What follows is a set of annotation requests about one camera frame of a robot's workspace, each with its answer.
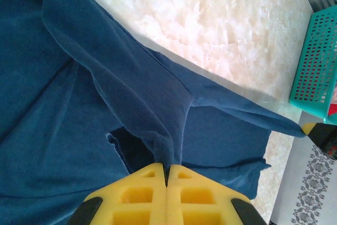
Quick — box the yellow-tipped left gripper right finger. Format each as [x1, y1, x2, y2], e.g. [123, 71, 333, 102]
[167, 163, 267, 225]

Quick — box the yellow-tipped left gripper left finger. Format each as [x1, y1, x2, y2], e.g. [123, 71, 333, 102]
[68, 163, 169, 225]

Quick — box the teal plastic basket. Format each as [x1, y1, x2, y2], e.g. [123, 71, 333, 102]
[288, 4, 337, 126]

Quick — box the blue t-shirt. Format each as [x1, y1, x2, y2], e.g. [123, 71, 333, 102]
[0, 0, 308, 225]

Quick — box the aluminium table side rail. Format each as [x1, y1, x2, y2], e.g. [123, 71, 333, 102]
[268, 0, 337, 225]

